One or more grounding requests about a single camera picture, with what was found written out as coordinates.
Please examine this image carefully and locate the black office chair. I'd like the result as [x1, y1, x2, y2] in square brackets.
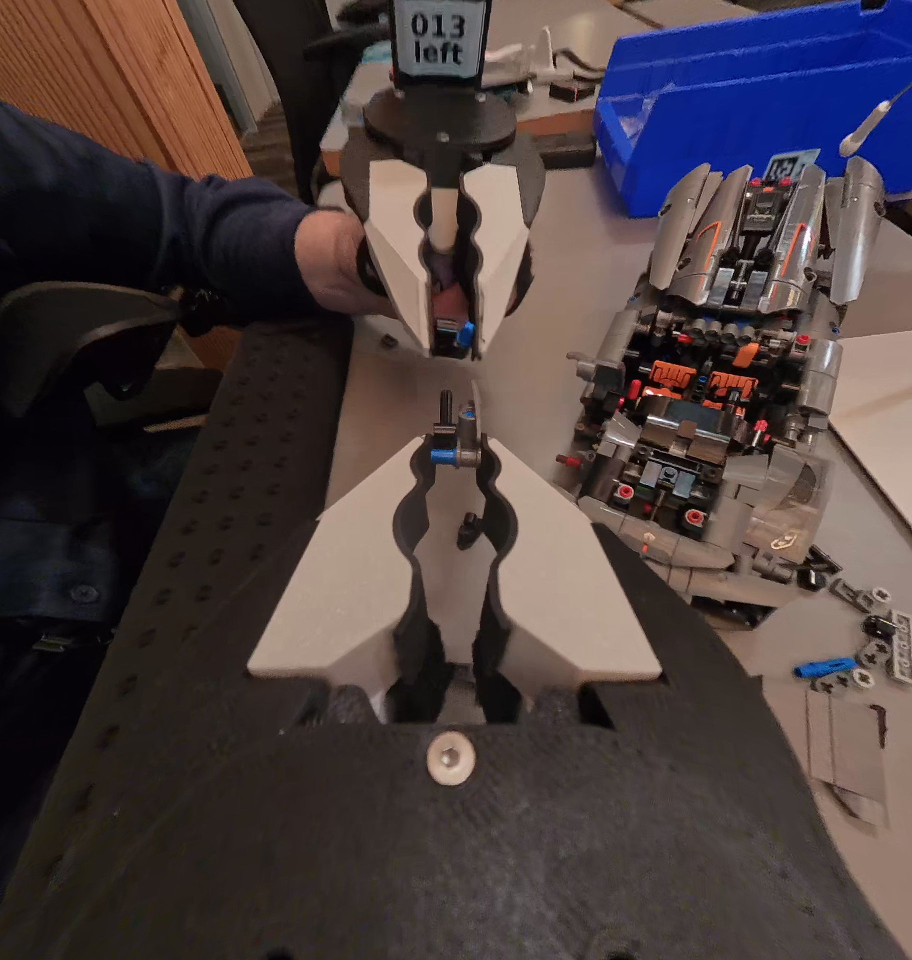
[234, 0, 393, 204]

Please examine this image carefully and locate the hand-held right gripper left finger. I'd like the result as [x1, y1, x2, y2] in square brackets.
[246, 436, 450, 725]

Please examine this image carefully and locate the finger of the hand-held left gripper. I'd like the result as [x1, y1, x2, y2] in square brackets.
[364, 159, 436, 360]
[459, 163, 532, 361]

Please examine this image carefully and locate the white plastic bracket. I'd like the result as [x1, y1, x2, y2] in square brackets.
[486, 26, 558, 95]

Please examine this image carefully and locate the dark grey lego panel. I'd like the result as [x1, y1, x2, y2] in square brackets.
[803, 686, 894, 830]

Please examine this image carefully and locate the black chair armrest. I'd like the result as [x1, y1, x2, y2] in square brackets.
[0, 281, 202, 421]

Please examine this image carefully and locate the blue storage bin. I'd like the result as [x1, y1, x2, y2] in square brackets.
[594, 0, 912, 219]

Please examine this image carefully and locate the person's left forearm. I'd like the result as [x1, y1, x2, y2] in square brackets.
[0, 78, 322, 331]

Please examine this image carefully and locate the lego car model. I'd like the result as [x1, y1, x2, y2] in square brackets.
[568, 156, 888, 451]

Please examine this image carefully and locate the small black lego assembly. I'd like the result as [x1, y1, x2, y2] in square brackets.
[428, 390, 485, 470]

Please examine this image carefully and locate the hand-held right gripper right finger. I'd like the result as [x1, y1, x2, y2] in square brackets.
[474, 436, 665, 725]

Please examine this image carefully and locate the person's left hand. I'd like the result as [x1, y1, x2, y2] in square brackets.
[294, 206, 397, 316]

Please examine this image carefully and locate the black lego piece blue pin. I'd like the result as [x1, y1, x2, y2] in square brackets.
[432, 315, 477, 360]

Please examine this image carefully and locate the black perforated board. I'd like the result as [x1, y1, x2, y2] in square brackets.
[0, 318, 356, 960]

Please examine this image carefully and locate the white book stand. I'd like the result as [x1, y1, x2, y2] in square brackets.
[829, 63, 912, 543]

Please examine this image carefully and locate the black power bank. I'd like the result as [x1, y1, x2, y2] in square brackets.
[534, 131, 600, 170]

